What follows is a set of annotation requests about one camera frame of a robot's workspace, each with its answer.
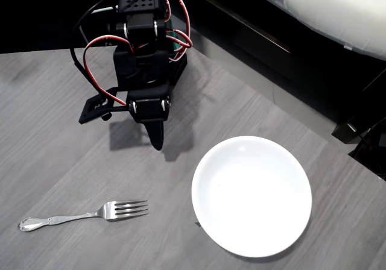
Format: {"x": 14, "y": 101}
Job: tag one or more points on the small black box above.
{"x": 343, "y": 133}

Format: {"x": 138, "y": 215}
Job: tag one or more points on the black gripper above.
{"x": 149, "y": 105}

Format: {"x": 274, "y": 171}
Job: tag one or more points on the green circuit board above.
{"x": 174, "y": 45}

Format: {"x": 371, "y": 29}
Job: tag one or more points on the black flat camera mount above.
{"x": 90, "y": 113}

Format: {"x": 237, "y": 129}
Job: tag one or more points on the black furniture frame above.
{"x": 301, "y": 68}

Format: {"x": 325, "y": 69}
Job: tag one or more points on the white cushion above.
{"x": 331, "y": 8}

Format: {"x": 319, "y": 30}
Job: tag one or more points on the metal fork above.
{"x": 108, "y": 211}

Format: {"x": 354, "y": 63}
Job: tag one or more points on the small white fabric tag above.
{"x": 348, "y": 47}

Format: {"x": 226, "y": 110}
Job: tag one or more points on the white round plate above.
{"x": 251, "y": 196}

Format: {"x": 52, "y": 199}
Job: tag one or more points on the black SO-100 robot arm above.
{"x": 141, "y": 23}

